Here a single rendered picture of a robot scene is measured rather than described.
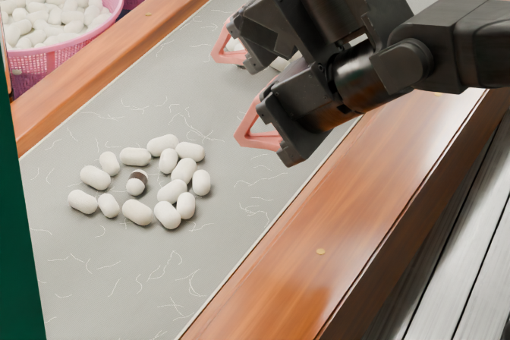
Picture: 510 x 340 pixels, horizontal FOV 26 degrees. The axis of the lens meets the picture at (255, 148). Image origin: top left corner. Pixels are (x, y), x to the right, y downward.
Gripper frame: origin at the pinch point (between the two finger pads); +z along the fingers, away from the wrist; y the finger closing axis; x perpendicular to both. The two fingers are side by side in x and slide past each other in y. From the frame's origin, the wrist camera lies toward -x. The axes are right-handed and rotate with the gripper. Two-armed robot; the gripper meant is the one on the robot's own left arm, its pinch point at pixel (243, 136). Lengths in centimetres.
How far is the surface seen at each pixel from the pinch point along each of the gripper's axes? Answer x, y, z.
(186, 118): -1.6, -14.1, 19.2
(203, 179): 2.9, -2.9, 11.1
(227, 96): -0.4, -20.5, 17.7
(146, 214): 1.6, 4.7, 12.9
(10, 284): -12, 52, -34
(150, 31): -11.4, -25.7, 26.8
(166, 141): -1.7, -6.8, 16.4
